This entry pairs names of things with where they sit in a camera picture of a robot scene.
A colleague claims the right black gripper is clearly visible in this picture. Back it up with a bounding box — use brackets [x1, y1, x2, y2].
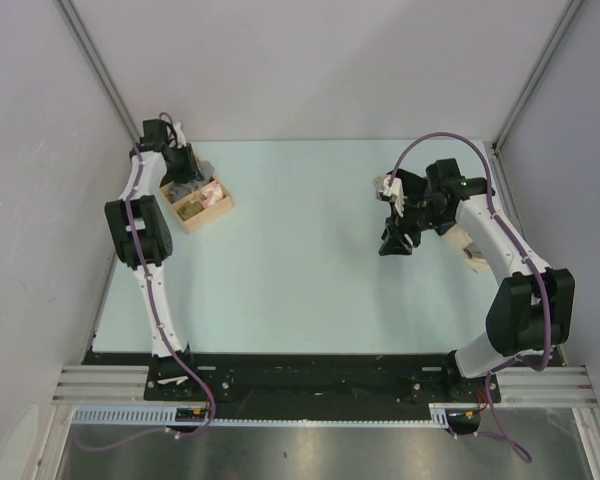
[380, 196, 452, 256]

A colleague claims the wooden compartment organizer box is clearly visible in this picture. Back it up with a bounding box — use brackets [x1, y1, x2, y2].
[160, 153, 234, 234]

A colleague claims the grey striped underwear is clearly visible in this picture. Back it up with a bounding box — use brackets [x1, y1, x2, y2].
[197, 160, 215, 183]

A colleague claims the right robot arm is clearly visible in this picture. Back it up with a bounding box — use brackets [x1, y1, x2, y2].
[374, 159, 576, 401]

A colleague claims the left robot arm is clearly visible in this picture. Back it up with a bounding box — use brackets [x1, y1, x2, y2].
[104, 113, 202, 361]

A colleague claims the grey rolled cloth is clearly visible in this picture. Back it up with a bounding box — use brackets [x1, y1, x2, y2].
[168, 181, 203, 203]

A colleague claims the pink white rolled cloth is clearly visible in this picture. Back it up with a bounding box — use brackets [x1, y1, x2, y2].
[200, 182, 225, 209]

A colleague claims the olive green rolled cloth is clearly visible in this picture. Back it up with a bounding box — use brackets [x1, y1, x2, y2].
[178, 200, 205, 222]

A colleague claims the black garment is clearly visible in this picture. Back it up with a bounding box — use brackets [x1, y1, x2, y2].
[395, 169, 428, 203]

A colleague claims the beige rolled cloth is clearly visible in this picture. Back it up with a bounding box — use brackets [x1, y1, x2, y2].
[373, 175, 388, 195]

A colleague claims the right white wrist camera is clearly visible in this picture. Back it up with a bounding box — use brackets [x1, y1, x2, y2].
[375, 174, 404, 217]

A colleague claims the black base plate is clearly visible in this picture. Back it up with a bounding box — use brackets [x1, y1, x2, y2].
[81, 349, 564, 409]

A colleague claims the white slotted cable duct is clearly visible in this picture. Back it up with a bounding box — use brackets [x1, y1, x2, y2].
[71, 405, 461, 428]

